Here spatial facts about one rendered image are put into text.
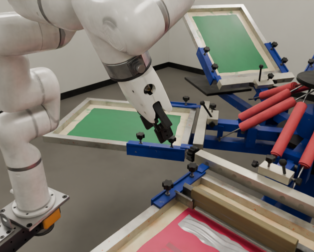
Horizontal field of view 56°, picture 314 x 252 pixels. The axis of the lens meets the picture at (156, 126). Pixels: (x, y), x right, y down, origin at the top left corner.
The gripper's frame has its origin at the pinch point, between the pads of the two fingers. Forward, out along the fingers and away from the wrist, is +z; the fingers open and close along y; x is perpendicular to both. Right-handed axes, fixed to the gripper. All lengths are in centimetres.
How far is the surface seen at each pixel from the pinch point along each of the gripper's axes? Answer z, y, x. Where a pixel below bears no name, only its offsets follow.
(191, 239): 59, 4, 5
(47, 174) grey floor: 164, 196, 67
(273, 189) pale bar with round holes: 67, 1, -32
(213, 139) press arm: 92, 55, -44
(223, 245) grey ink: 61, -5, -3
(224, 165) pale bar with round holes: 67, 22, -27
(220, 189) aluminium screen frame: 69, 16, -19
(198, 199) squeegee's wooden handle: 57, 13, -7
